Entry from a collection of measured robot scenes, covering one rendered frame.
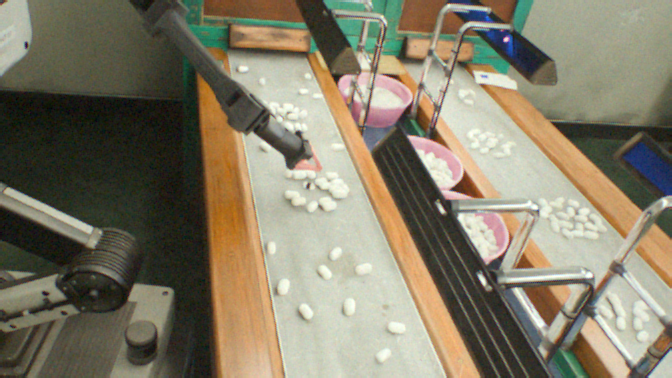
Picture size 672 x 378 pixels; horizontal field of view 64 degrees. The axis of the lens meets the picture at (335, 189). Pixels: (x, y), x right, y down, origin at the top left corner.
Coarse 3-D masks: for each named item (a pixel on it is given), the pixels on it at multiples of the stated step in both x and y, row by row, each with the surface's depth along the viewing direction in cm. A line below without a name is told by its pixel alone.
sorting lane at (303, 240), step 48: (288, 96) 183; (288, 240) 125; (336, 240) 128; (384, 240) 131; (288, 288) 113; (336, 288) 116; (384, 288) 118; (288, 336) 104; (336, 336) 105; (384, 336) 107
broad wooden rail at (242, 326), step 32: (224, 64) 189; (224, 128) 155; (224, 160) 142; (224, 192) 132; (224, 224) 122; (256, 224) 127; (224, 256) 114; (256, 256) 116; (224, 288) 107; (256, 288) 109; (224, 320) 101; (256, 320) 102; (224, 352) 95; (256, 352) 96
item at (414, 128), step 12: (444, 12) 167; (468, 12) 169; (480, 12) 170; (468, 24) 155; (480, 24) 156; (492, 24) 157; (504, 24) 158; (432, 36) 172; (456, 36) 158; (432, 48) 174; (456, 48) 159; (432, 60) 177; (456, 60) 160; (444, 72) 166; (420, 84) 182; (444, 84) 166; (420, 96) 184; (432, 96) 176; (444, 96) 168; (408, 120) 190; (432, 120) 173; (420, 132) 183; (432, 132) 175
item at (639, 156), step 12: (636, 144) 115; (648, 144) 113; (624, 156) 116; (636, 156) 114; (648, 156) 112; (660, 156) 110; (624, 168) 115; (636, 168) 112; (648, 168) 111; (660, 168) 109; (648, 180) 109; (660, 180) 108; (660, 192) 107
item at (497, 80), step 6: (474, 72) 220; (480, 72) 221; (480, 78) 216; (486, 78) 216; (492, 78) 218; (498, 78) 219; (504, 78) 220; (498, 84) 214; (504, 84) 215; (510, 84) 216; (516, 84) 217
